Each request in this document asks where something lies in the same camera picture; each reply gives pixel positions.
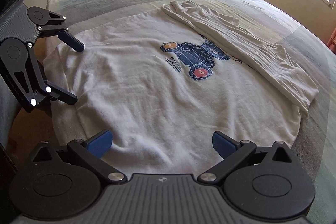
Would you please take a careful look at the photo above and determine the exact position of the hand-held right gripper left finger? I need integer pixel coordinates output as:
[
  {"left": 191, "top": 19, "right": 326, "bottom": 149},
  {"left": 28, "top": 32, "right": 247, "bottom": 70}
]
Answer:
[{"left": 31, "top": 129, "right": 126, "bottom": 185}]

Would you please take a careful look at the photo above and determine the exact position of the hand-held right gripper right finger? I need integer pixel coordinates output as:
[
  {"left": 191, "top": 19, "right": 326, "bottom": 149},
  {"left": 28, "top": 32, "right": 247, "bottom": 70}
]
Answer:
[{"left": 197, "top": 131, "right": 299, "bottom": 185}]

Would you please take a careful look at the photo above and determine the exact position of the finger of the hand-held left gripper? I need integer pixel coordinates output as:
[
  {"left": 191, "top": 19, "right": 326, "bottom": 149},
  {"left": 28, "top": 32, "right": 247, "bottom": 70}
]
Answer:
[
  {"left": 37, "top": 11, "right": 85, "bottom": 52},
  {"left": 5, "top": 42, "right": 78, "bottom": 113}
]

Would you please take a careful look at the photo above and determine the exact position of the white printed sweatshirt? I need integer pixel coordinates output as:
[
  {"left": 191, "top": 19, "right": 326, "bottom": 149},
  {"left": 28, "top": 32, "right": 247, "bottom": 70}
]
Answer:
[{"left": 43, "top": 0, "right": 320, "bottom": 175}]

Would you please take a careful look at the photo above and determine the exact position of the orange striped curtain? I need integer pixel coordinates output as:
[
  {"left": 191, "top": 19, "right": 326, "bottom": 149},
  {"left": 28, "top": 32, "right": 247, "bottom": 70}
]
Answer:
[{"left": 327, "top": 29, "right": 336, "bottom": 52}]

